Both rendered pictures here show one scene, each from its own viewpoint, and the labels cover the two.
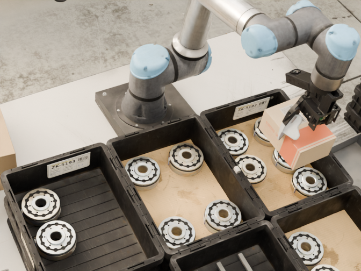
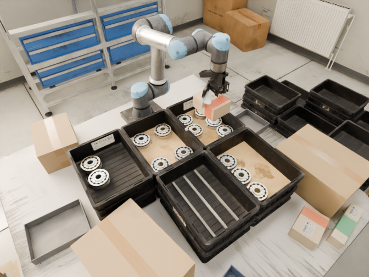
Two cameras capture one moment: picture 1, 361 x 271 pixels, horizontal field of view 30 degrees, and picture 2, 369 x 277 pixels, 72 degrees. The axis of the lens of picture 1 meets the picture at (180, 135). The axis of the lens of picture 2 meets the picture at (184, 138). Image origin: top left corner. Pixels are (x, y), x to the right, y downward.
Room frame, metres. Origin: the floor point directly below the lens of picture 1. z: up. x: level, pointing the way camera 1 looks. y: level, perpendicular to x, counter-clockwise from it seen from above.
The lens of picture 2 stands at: (0.17, -0.19, 1.92)
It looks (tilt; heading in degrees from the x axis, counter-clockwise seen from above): 47 degrees down; 2
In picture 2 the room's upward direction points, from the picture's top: straight up
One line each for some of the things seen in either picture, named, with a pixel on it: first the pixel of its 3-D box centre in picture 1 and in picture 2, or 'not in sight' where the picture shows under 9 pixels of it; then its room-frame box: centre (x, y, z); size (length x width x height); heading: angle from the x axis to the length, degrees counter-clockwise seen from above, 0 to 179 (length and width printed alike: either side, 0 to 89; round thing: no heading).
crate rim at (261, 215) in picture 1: (183, 180); (160, 139); (1.11, -0.03, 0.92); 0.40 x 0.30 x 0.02; 36
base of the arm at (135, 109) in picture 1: (145, 97); (142, 109); (1.50, 0.14, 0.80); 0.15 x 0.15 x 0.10
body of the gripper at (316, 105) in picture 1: (319, 100); (217, 81); (1.19, -0.32, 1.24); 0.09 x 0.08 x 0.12; 39
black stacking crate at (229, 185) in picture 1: (180, 191); (161, 145); (1.11, -0.03, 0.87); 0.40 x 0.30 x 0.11; 36
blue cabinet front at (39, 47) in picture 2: not in sight; (67, 54); (2.60, 1.10, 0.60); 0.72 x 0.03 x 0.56; 129
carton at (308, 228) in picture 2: not in sight; (308, 226); (0.71, -0.77, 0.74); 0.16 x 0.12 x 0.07; 141
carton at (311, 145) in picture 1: (296, 132); (211, 103); (1.21, -0.30, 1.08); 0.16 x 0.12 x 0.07; 39
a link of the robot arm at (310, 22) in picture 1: (305, 26); (201, 41); (1.26, -0.24, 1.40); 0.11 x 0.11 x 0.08; 40
